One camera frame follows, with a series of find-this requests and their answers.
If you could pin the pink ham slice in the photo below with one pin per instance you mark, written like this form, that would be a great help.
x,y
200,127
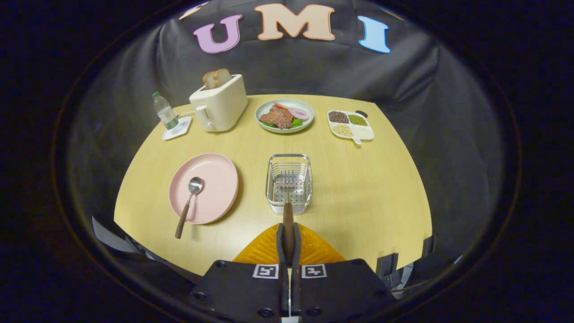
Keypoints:
x,y
298,113

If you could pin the white square coaster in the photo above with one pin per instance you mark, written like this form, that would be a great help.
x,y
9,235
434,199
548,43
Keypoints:
x,y
179,130

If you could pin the toasted bread slice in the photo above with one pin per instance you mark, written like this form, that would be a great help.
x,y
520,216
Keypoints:
x,y
223,77
208,80

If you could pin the brown meat slice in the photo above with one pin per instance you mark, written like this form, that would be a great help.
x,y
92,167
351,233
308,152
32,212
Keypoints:
x,y
277,119

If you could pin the green lettuce leaf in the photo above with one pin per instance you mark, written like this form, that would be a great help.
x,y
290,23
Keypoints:
x,y
297,122

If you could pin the pink round plate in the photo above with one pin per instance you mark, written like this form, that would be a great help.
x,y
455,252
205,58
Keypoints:
x,y
215,188

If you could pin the light green plate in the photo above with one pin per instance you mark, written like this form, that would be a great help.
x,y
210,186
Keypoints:
x,y
264,110

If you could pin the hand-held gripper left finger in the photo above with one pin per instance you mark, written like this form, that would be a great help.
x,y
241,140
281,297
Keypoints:
x,y
237,291

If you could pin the clear plastic water bottle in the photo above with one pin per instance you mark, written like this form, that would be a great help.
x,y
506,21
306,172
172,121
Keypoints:
x,y
165,112

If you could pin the black backdrop cloth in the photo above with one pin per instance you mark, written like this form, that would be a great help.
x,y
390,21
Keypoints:
x,y
426,89

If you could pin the cream white toaster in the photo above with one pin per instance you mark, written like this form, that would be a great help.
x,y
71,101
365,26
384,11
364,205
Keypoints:
x,y
224,107

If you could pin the black metal frame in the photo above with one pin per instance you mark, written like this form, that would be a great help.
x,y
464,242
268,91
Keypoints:
x,y
388,269

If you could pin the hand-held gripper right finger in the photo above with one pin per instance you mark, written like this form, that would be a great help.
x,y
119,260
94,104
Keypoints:
x,y
341,291

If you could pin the white divided condiment tray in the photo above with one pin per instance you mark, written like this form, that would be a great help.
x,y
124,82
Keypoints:
x,y
365,132

